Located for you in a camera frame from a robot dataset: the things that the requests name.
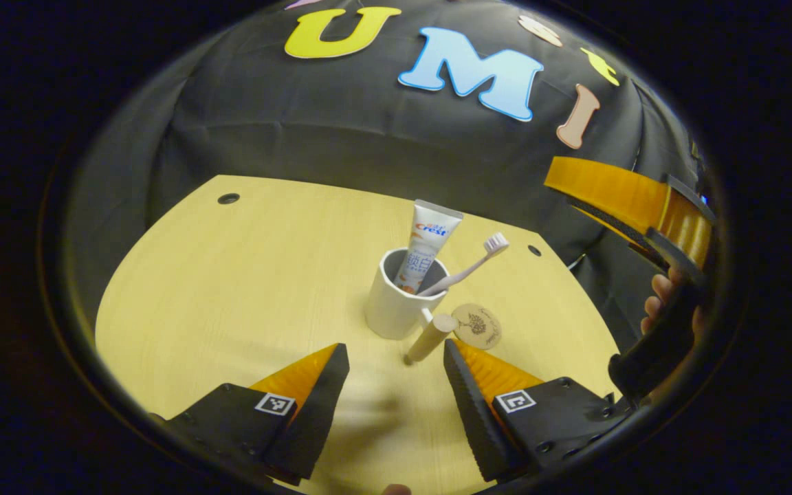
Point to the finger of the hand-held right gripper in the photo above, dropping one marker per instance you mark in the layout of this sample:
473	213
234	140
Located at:
609	192

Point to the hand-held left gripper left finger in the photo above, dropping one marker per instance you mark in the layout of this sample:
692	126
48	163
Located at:
317	419

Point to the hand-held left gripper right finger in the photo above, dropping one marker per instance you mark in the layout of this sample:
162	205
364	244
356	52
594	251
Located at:
475	419

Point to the round cork coaster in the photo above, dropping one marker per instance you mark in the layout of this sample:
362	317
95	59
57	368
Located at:
478	328

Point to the pink toothbrush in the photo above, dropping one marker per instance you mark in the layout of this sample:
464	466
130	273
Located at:
468	271

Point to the white toothpaste tube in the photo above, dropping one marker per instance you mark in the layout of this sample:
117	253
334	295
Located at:
430	234

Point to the black backdrop cloth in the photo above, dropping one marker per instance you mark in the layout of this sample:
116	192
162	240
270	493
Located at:
334	117

